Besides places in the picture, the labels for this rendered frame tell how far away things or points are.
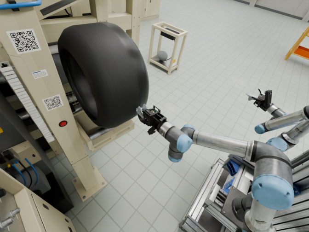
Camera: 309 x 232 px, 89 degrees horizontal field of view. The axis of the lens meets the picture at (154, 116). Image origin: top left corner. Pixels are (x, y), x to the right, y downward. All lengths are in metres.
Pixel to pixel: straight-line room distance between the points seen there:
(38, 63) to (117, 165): 1.46
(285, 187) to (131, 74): 0.73
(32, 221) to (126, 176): 1.12
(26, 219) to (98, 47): 0.83
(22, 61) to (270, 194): 0.99
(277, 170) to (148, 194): 1.39
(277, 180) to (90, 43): 0.89
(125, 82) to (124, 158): 1.37
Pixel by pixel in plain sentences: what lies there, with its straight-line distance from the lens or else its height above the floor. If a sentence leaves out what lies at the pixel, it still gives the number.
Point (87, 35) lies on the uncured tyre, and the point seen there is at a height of 1.49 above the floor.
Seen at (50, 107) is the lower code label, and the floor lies 1.20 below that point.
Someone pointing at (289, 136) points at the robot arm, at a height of 0.99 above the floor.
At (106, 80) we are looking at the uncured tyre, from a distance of 0.74.
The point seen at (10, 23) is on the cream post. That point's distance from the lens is 0.73.
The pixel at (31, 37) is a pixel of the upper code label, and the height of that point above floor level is 1.52.
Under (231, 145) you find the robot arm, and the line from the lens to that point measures 0.80.
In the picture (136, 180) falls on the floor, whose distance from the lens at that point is 1.91.
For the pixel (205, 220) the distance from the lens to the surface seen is 1.74.
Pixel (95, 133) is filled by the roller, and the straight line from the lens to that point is 1.09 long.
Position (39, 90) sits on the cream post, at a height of 1.31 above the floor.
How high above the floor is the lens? 1.79
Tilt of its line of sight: 47 degrees down
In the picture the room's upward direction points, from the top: 11 degrees clockwise
